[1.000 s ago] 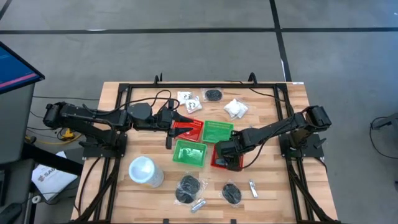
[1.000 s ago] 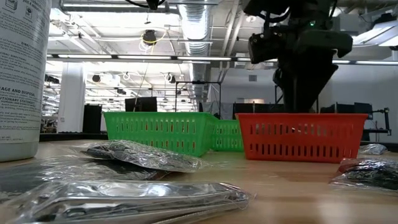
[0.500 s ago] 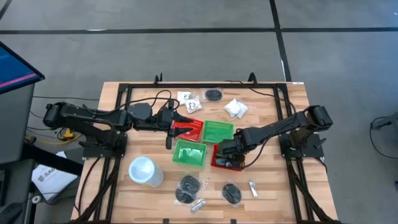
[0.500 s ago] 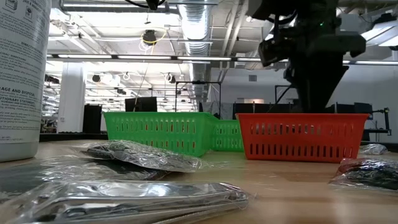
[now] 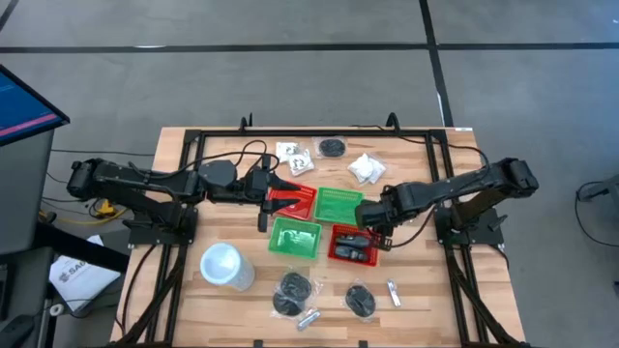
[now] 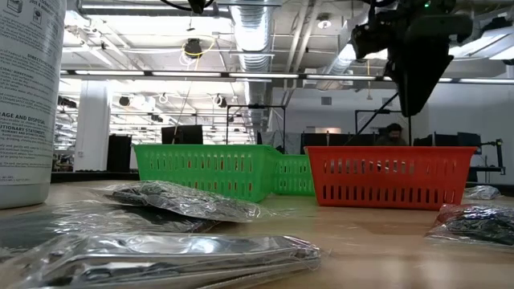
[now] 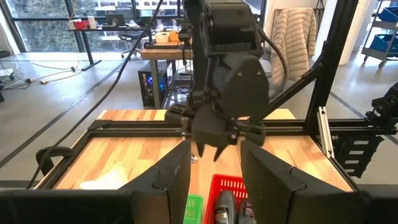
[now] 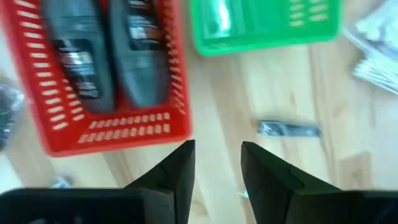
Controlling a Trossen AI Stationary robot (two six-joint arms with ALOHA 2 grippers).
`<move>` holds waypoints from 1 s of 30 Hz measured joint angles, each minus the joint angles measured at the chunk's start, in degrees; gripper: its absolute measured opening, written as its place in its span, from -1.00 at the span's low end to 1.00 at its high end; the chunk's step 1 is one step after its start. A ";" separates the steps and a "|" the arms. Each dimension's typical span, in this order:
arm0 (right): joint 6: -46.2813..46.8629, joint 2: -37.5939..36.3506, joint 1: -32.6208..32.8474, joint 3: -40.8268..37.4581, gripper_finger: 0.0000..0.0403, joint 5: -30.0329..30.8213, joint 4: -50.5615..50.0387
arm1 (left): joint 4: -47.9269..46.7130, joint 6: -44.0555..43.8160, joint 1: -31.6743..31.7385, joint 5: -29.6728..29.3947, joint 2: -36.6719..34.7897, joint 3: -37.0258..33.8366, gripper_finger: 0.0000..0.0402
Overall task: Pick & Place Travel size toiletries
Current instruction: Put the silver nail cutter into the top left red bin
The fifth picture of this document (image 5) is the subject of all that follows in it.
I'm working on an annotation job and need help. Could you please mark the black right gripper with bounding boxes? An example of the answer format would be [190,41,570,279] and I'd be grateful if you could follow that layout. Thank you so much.
[354,199,395,252]

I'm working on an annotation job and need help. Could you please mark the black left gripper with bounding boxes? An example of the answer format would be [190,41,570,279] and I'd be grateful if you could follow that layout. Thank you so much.
[235,153,303,234]

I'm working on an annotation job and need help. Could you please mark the dark grey travel bottle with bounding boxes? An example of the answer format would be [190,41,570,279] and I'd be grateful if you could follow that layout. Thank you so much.
[334,245,369,263]
[336,234,372,248]

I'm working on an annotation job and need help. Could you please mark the clear plastic bag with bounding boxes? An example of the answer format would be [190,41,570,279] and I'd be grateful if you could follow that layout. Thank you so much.
[278,226,315,250]

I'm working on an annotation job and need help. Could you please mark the clear bag black hair ties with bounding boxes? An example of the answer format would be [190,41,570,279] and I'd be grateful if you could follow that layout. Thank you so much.
[269,288,310,320]
[340,278,379,323]
[276,268,324,304]
[311,135,348,160]

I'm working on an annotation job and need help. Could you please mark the clear bag white cotton balls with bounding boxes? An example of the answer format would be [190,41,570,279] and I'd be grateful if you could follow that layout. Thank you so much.
[346,152,388,187]

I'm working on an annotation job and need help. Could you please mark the bagged silver nail clipper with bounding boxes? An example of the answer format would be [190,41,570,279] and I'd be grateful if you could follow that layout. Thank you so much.
[295,308,322,333]
[385,278,403,309]

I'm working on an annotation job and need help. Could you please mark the red plastic slotted basket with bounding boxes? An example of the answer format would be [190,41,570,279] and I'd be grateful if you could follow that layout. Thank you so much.
[327,222,380,268]
[265,182,319,222]

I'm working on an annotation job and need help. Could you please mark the green plastic slotted basket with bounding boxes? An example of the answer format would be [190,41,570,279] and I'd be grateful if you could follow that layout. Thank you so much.
[312,186,365,226]
[267,216,324,261]

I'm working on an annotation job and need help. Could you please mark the white plastic cup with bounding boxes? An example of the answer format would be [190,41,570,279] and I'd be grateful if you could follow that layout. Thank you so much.
[199,241,256,293]

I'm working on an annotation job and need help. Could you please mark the black stand base beam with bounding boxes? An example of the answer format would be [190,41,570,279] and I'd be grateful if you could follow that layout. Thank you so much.
[33,222,131,273]

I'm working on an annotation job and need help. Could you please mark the white printed paper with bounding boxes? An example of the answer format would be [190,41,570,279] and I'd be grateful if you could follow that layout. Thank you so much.
[47,235,122,313]

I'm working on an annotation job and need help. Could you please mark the grey office chair base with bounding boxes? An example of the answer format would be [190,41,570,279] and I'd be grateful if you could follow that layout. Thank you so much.
[575,173,619,204]

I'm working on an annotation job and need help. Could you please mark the grey cabinet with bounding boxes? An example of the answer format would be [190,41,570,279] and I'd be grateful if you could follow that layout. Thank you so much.
[0,129,55,256]

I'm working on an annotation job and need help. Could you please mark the monitor with blue screen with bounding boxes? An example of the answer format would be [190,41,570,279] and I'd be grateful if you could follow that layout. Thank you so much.
[0,64,72,148]

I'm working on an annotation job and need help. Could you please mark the black office chair part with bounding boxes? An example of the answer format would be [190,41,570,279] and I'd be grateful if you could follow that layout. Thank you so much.
[0,313,36,348]

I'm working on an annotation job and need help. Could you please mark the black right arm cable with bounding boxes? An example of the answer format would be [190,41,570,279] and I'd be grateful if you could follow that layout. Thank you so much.
[389,205,439,248]

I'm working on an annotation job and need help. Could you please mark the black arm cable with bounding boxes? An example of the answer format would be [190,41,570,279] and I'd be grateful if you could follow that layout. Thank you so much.
[389,205,439,248]
[130,138,282,181]

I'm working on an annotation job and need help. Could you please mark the black aluminium table frame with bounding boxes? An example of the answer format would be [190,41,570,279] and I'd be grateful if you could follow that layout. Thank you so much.
[103,126,531,348]

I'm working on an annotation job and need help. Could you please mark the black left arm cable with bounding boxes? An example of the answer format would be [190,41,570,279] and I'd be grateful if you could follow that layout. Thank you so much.
[130,138,282,181]

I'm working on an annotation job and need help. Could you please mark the black table cable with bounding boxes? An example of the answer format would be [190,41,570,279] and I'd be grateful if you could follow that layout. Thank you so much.
[350,124,490,168]

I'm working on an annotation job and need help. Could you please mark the yellow cable bundle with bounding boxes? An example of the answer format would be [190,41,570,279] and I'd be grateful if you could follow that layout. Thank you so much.
[38,197,130,227]

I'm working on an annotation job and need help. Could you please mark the black floor cable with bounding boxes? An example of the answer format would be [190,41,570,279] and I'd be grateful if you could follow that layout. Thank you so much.
[573,181,619,248]
[50,148,156,158]

